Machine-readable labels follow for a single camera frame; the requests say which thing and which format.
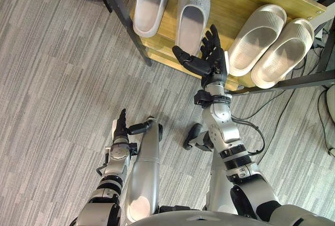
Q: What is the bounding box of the black floor cable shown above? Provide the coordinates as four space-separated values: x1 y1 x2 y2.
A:
317 86 335 156
232 87 288 121

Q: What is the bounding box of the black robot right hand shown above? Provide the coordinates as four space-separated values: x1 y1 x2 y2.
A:
172 24 230 87

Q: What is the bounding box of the grey textured slipper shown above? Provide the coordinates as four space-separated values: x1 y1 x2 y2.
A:
174 0 211 57
132 0 175 39

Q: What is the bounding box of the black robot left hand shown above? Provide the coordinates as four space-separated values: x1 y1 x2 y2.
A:
112 108 152 140

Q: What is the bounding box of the white rounded floor device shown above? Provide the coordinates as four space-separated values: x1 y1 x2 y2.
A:
325 84 335 122

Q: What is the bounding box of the dark robot right foot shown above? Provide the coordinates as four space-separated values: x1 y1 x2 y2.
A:
183 122 204 151

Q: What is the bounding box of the beige ribbed slipper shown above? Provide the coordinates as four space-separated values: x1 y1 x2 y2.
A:
228 4 288 77
251 17 315 89

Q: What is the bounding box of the silver robot right leg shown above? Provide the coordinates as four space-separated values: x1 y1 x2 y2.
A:
195 130 238 215

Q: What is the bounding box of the silver robot torso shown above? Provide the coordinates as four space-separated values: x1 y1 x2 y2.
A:
127 204 335 226

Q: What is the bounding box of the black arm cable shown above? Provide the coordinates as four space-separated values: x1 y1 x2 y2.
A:
231 117 266 156

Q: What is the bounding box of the silver robot leg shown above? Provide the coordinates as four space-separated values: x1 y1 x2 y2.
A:
124 122 161 223
195 130 238 215

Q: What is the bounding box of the silver robot left leg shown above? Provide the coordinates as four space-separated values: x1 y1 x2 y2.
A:
124 122 161 223

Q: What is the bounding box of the wooden shoe rack black frame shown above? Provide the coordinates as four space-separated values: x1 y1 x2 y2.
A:
90 0 335 96

